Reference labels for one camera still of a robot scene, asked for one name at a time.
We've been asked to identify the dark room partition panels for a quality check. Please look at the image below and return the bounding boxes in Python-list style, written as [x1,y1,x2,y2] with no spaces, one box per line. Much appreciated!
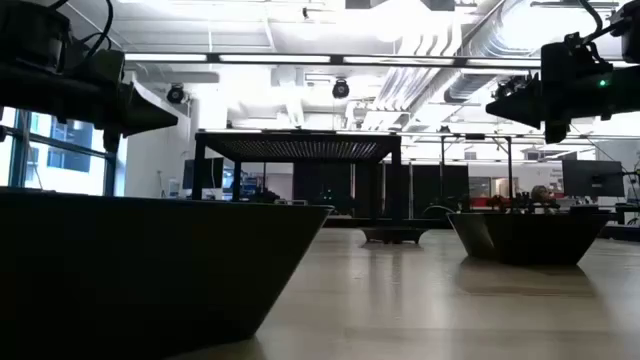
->
[292,160,471,219]

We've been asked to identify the black metal frame station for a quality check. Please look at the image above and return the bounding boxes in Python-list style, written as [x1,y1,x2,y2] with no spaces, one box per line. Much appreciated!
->
[438,133,515,214]

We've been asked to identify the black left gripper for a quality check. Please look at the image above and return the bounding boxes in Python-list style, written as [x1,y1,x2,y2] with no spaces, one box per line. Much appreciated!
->
[0,67,179,154]

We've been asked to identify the black track spotlight cluster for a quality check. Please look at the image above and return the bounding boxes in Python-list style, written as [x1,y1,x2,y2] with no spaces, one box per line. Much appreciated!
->
[492,73,531,100]

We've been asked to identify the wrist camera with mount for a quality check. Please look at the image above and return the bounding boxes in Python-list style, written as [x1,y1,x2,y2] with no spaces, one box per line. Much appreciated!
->
[540,32,615,81]
[73,47,127,87]

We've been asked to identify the large window with dark frame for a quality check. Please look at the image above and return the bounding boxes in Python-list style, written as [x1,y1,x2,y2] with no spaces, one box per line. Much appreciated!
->
[0,107,119,197]

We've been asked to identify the black perforated metal riser shelf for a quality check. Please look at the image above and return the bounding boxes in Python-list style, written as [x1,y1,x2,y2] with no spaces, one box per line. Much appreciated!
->
[192,130,404,226]

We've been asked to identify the long linear ceiling light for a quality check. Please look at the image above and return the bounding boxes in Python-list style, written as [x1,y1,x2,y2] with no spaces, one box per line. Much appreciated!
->
[123,51,640,70]

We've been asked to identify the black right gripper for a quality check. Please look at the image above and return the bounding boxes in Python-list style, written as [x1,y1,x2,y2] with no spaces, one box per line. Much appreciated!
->
[485,67,640,145]

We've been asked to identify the person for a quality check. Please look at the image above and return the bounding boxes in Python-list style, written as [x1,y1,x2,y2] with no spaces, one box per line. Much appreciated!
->
[529,184,557,207]

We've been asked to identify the silver ceiling air duct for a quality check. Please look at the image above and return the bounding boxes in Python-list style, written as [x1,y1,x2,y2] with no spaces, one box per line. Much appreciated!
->
[444,19,541,104]

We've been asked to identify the black square mini plate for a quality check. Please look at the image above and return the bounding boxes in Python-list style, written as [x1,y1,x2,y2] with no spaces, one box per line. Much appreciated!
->
[446,211,615,267]

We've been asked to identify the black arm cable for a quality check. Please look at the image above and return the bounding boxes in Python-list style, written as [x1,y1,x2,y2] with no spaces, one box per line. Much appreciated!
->
[49,0,115,64]

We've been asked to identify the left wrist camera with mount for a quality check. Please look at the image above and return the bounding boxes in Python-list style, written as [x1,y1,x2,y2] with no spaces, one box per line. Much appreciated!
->
[73,47,127,87]

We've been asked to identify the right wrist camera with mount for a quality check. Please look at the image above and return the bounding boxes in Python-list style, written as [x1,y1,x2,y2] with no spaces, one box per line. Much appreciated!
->
[540,32,615,81]

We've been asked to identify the dark computer monitor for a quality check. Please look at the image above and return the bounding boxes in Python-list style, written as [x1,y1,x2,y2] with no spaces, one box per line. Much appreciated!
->
[561,159,626,198]
[181,158,225,191]

